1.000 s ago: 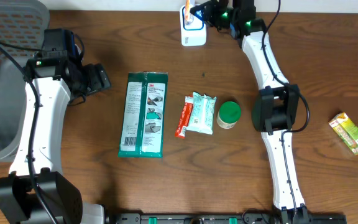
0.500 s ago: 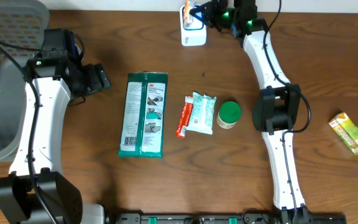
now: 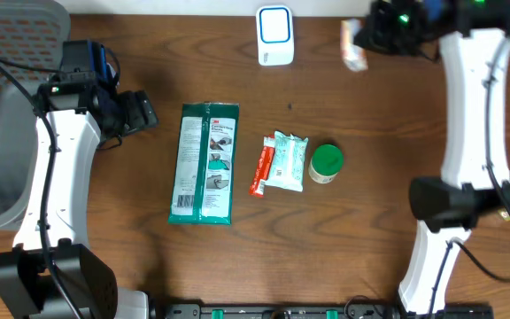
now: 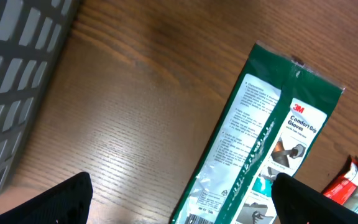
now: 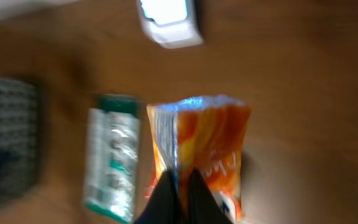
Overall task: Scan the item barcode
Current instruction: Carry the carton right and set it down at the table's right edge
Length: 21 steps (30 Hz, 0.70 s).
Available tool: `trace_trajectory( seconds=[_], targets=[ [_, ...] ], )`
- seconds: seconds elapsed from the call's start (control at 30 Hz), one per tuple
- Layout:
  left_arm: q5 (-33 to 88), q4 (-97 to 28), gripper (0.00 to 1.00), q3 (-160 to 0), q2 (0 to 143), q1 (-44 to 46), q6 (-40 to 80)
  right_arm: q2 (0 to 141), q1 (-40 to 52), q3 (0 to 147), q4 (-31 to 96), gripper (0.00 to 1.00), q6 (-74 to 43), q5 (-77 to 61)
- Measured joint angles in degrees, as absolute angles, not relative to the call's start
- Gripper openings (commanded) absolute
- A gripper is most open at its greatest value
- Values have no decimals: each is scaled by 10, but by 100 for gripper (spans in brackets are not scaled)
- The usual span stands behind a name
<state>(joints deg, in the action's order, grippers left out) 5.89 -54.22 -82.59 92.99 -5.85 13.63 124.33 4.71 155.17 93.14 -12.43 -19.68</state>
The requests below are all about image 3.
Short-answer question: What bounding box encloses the red white snack packet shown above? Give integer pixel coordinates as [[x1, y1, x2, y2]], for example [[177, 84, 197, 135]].
[[249, 135, 275, 198]]

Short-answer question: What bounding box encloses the orange tissue packet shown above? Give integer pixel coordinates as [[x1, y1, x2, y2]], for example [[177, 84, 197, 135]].
[[340, 19, 368, 72]]

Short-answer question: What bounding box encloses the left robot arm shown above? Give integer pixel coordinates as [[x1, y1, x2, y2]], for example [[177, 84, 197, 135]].
[[0, 83, 158, 318]]

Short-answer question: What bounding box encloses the green lid spice jar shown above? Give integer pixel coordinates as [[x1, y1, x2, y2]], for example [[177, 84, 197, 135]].
[[309, 144, 344, 184]]

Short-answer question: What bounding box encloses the white barcode scanner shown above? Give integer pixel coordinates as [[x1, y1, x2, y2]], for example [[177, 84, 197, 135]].
[[255, 4, 294, 66]]

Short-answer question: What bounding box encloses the white teal snack packet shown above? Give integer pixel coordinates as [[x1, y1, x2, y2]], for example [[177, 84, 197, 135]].
[[266, 131, 308, 192]]

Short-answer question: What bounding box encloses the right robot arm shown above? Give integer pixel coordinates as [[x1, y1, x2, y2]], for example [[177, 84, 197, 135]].
[[355, 0, 510, 318]]

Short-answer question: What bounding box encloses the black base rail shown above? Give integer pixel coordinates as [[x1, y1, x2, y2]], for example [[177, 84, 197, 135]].
[[156, 300, 495, 319]]

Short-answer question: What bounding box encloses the green white barcode packet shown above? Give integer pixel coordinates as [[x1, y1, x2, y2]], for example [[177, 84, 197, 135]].
[[168, 102, 239, 225]]

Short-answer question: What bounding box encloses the grey plastic mesh basket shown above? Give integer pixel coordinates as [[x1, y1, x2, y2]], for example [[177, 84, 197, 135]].
[[0, 0, 71, 230]]

